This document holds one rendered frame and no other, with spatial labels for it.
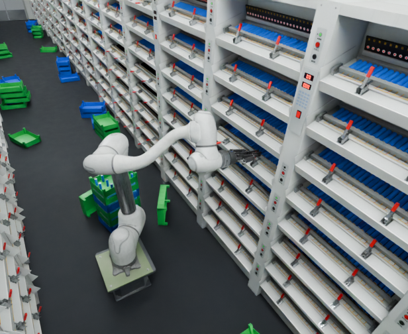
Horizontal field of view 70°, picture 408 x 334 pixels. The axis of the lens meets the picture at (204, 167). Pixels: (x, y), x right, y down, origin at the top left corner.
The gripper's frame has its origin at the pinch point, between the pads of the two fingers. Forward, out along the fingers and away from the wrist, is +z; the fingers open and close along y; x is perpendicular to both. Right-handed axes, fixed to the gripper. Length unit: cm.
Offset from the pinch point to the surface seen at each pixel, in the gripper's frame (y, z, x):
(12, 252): -42, -117, -71
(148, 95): -153, 7, -24
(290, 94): 8.1, 1.3, 36.6
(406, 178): 69, -7, 31
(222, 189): -26, 10, -45
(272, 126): 1.7, 4.7, 16.6
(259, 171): 6.0, 1.7, -8.1
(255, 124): -6.4, 1.0, 14.2
